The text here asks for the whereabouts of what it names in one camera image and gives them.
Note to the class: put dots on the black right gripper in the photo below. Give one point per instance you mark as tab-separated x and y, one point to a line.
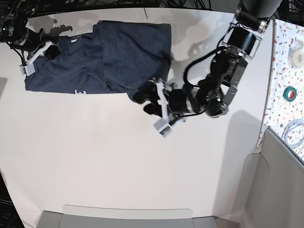
29	41

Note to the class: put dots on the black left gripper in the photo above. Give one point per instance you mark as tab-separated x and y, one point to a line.
179	103

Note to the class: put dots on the navy blue t-shirt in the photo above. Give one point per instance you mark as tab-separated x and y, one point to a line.
116	57

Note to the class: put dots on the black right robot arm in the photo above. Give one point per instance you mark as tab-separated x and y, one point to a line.
14	15

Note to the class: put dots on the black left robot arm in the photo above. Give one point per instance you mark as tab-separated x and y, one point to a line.
213	95

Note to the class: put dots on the terrazzo patterned side table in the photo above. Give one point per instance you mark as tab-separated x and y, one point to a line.
286	119

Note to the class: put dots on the green tape roll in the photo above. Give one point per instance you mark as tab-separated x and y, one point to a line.
289	94

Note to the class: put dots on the grey plastic bin front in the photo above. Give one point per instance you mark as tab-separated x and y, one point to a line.
90	217

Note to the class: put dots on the grey plastic bin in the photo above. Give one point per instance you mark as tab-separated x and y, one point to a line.
271	190
90	217

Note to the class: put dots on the clear tape dispenser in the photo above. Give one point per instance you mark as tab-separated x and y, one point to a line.
296	54

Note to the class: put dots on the grey plastic bin right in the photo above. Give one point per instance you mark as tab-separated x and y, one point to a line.
271	190

